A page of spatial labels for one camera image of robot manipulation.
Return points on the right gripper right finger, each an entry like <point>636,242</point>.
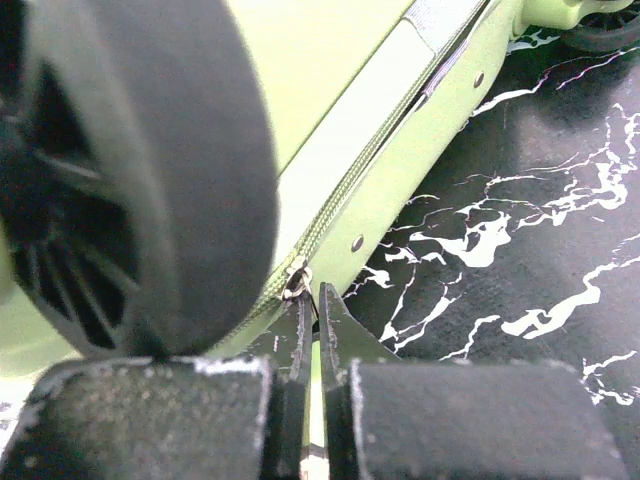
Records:
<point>391,419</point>

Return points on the green hard-shell suitcase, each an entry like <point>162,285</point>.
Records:
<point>360,98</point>

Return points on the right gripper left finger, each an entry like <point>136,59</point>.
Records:
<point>177,418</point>

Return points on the metal zipper pull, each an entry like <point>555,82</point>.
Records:
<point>298,282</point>

